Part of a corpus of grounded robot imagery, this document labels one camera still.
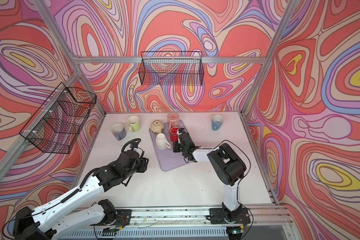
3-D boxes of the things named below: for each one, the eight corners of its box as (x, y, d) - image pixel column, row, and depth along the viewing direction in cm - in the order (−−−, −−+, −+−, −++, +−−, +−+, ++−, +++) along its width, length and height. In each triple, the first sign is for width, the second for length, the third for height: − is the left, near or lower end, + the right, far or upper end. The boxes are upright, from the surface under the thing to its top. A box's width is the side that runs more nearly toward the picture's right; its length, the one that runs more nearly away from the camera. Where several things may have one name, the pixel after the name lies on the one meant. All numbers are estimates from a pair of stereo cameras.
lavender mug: (112, 142, 104) (107, 135, 97) (116, 130, 111) (112, 123, 104) (123, 142, 104) (120, 135, 97) (127, 130, 111) (124, 123, 104)
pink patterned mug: (167, 133, 108) (166, 124, 99) (168, 121, 115) (167, 112, 107) (179, 133, 108) (178, 124, 99) (179, 121, 115) (179, 112, 107)
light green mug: (132, 135, 108) (128, 126, 100) (130, 125, 113) (127, 116, 106) (141, 132, 109) (138, 124, 101) (140, 123, 115) (137, 114, 107)
